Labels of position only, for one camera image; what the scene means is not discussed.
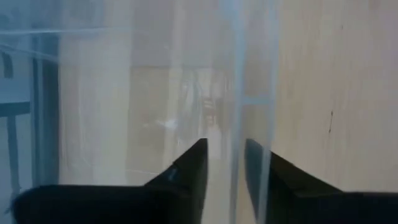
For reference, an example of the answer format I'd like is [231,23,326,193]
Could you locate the clear plastic bin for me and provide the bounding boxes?
[0,0,282,224]

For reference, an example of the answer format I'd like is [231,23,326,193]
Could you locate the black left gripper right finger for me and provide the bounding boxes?
[244,138,398,224]

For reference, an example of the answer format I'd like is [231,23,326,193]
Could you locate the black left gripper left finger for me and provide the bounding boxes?
[11,138,208,224]

